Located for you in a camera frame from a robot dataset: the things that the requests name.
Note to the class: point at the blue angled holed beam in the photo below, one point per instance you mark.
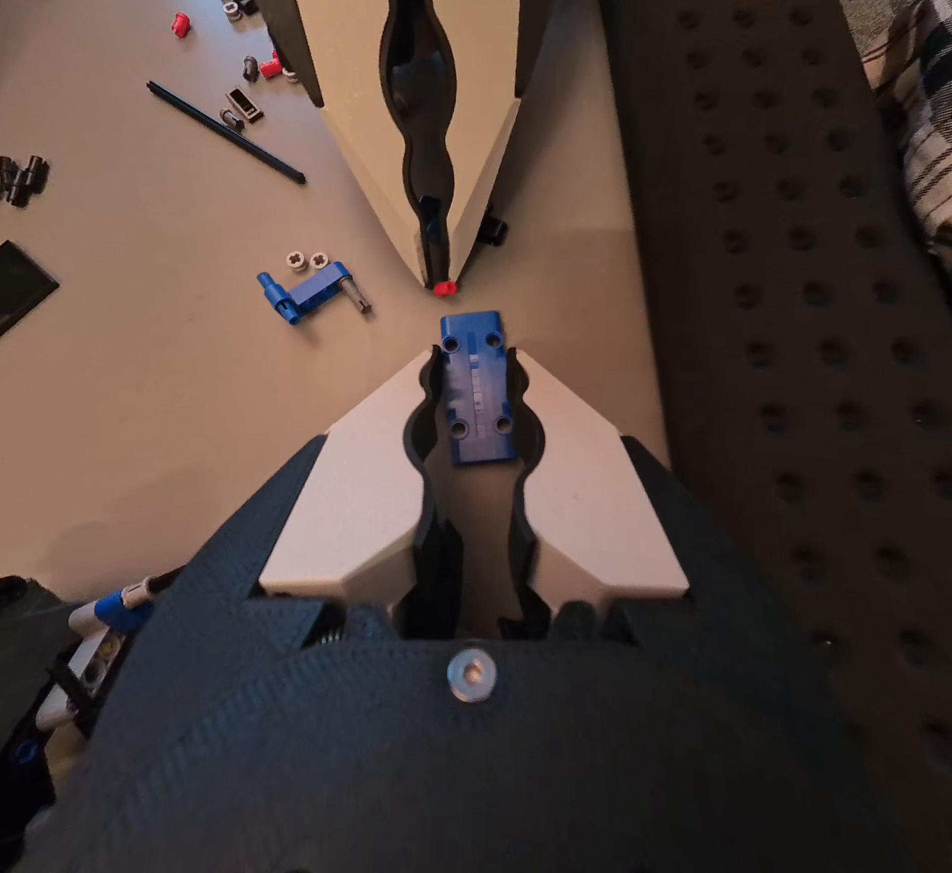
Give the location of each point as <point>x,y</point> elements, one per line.
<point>312,293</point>

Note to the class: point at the blue holed panel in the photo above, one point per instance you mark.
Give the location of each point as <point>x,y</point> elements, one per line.
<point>480,397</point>

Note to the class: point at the dark grey holed beam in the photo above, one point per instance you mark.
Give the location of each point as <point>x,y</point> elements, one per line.
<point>492,229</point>

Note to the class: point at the grey desk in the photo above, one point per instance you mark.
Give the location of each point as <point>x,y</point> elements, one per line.
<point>149,404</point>

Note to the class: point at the grey pin connector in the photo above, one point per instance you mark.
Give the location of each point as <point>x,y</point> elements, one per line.
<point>231,119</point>

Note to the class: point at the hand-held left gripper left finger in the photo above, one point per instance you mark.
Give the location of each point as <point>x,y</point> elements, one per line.
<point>349,516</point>

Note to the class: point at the dark grey pin brick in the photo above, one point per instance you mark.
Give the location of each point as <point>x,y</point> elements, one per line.
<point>251,68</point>

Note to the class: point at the person's plaid shirt torso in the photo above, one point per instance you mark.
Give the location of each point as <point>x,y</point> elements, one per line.
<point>922,106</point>

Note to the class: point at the small black hollow brick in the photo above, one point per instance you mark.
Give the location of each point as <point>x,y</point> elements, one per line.
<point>244,104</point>

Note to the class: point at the small red pin brick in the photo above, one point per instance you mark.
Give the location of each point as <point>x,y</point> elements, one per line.
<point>269,68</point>
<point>445,287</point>
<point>179,25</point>

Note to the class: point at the blue connector brick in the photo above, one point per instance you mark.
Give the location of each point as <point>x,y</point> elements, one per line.
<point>431,214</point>

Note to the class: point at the black toy truck model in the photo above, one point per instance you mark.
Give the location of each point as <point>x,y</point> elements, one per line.
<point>44,650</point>

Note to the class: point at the cluster of black pins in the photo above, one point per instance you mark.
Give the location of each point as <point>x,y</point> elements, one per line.
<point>31,181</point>

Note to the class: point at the grey axle pin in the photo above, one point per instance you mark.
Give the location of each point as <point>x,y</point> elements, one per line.
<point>357,296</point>

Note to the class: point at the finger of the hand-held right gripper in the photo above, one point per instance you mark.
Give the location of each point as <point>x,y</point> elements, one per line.
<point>342,32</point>
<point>483,32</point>

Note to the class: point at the long black axle rod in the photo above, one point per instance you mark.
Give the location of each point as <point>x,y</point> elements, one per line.
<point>223,131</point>

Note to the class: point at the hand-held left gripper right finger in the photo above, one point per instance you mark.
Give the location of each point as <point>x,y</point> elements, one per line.
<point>602,516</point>

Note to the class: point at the black square printed tile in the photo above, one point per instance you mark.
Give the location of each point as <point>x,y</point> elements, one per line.
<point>22,285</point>

